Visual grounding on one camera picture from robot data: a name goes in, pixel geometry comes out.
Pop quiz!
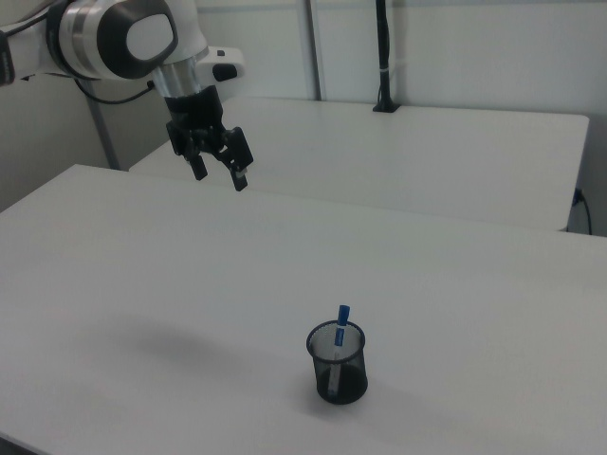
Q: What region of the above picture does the black mesh pen cup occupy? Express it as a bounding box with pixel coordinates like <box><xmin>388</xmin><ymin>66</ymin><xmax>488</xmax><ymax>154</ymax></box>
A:
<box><xmin>305</xmin><ymin>320</ymin><xmax>370</xmax><ymax>406</ymax></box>

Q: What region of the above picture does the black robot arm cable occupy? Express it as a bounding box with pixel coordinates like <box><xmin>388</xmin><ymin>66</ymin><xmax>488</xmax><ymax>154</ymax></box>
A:
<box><xmin>72</xmin><ymin>77</ymin><xmax>156</xmax><ymax>105</ymax></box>

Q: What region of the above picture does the blue and white marker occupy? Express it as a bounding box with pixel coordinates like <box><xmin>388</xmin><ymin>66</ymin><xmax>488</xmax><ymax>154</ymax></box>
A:
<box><xmin>329</xmin><ymin>303</ymin><xmax>353</xmax><ymax>400</ymax></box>

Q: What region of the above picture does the black pole with clamp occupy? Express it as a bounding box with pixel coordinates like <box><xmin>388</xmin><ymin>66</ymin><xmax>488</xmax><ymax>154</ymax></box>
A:
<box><xmin>371</xmin><ymin>0</ymin><xmax>402</xmax><ymax>114</ymax></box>

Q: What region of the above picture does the black cable with wall plug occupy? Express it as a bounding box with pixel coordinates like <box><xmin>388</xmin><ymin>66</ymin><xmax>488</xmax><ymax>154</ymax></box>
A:
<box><xmin>573</xmin><ymin>188</ymin><xmax>594</xmax><ymax>235</ymax></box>

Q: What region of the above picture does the white background table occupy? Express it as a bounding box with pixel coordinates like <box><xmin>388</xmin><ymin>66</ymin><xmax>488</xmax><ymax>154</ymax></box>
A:
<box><xmin>128</xmin><ymin>96</ymin><xmax>591</xmax><ymax>233</ymax></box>

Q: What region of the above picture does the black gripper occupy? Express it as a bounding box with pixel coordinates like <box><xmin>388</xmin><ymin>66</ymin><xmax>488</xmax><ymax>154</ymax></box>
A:
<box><xmin>163</xmin><ymin>85</ymin><xmax>254</xmax><ymax>192</ymax></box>

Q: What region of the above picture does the white partition frame post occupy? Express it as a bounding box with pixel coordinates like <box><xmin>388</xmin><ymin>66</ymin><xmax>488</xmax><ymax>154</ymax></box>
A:
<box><xmin>302</xmin><ymin>0</ymin><xmax>329</xmax><ymax>102</ymax></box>

